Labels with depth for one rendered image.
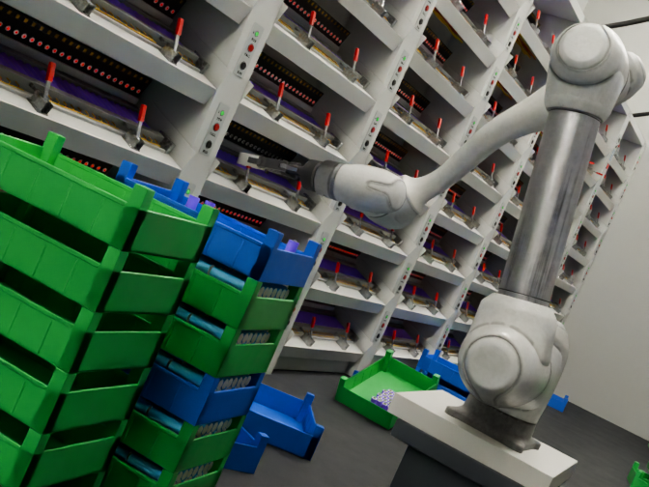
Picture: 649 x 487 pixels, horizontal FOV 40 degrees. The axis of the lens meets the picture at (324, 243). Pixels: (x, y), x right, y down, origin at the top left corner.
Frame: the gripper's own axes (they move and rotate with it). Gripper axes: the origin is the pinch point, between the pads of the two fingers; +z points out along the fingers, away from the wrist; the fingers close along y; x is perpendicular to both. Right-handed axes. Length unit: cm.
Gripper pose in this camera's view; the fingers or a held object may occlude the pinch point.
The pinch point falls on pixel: (252, 160)
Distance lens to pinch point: 224.5
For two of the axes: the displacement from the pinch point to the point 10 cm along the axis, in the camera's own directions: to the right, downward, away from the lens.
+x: 2.8, -9.6, 0.3
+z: -8.5, -2.4, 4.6
